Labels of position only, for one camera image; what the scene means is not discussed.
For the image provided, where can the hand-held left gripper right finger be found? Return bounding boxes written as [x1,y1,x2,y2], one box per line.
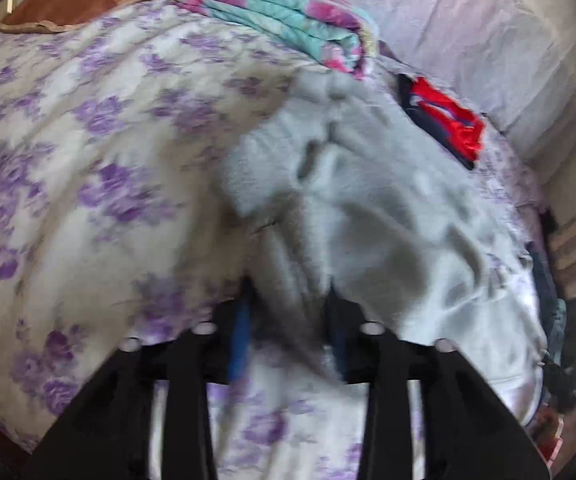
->
[322,284,552,480]

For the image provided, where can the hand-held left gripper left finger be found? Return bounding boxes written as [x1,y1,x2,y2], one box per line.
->
[22,279,257,480]

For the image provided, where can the grey sweat pants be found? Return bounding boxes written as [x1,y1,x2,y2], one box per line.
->
[217,67,552,423]

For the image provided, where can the blue jeans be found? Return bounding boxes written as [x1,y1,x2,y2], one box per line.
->
[526,240,561,356]

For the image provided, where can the purple floral bedspread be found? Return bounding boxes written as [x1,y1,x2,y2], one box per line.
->
[0,0,553,480]

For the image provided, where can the folded navy garment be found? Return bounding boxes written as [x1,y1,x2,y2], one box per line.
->
[397,74,483,171]

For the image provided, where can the folded red garment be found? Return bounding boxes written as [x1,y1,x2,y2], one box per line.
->
[410,77,486,158]

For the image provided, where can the folded teal pink floral quilt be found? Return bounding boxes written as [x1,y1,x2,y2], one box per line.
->
[169,0,379,80]

